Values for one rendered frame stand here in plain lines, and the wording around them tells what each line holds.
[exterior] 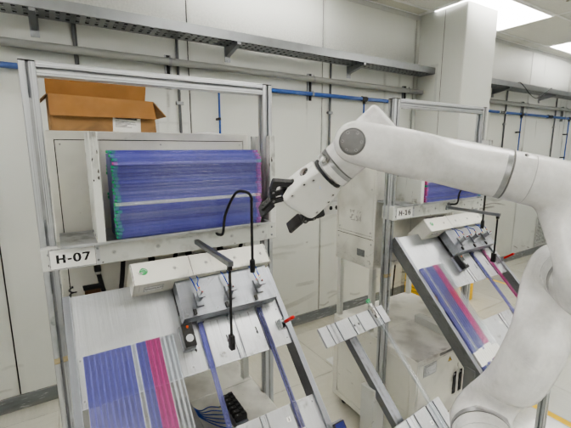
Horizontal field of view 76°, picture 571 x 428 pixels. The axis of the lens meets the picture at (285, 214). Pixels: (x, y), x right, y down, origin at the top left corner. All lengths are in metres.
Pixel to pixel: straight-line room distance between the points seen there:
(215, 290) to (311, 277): 2.33
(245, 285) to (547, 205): 0.94
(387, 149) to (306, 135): 2.67
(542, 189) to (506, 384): 0.37
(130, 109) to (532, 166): 1.31
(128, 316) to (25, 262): 1.58
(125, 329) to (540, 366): 1.06
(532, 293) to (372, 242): 1.29
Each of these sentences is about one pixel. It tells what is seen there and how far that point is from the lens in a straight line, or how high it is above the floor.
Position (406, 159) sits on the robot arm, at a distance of 0.66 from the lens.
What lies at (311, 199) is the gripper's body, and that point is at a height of 1.56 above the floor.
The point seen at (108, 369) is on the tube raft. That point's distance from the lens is 1.23.
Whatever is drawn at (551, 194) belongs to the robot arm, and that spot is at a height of 1.59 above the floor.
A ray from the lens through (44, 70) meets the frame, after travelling 1.27.
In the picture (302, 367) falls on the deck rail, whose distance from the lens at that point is 1.37.
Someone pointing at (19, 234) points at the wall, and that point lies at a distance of 2.76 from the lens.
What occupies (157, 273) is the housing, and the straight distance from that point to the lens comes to 1.27.
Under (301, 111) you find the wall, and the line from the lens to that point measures 3.28.
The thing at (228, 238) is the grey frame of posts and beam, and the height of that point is 1.34.
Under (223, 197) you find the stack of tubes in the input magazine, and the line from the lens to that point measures 1.30.
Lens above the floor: 1.66
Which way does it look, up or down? 10 degrees down
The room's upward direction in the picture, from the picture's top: straight up
